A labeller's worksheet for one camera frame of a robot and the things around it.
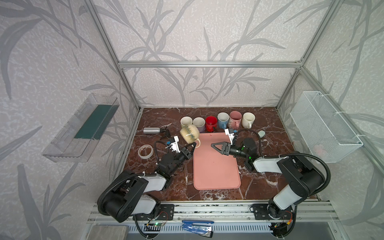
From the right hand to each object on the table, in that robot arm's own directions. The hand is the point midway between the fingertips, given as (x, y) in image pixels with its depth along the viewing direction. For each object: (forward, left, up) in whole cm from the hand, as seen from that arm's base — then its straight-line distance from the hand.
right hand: (213, 142), depth 80 cm
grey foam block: (-38, +48, -13) cm, 63 cm away
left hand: (0, +8, +1) cm, 8 cm away
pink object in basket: (-7, -53, +2) cm, 54 cm away
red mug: (+24, 0, -14) cm, 28 cm away
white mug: (+24, -26, -9) cm, 36 cm away
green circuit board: (-35, +29, -17) cm, 48 cm away
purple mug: (+24, +8, -13) cm, 28 cm away
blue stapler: (-37, +6, -14) cm, 40 cm away
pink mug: (+22, -16, -7) cm, 28 cm away
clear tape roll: (+3, +42, -16) cm, 45 cm away
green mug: (+22, +17, -9) cm, 30 cm away
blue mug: (+26, -9, -11) cm, 30 cm away
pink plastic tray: (-9, -1, -19) cm, 21 cm away
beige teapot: (+2, +12, +5) cm, 14 cm away
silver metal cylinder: (+18, +41, -14) cm, 47 cm away
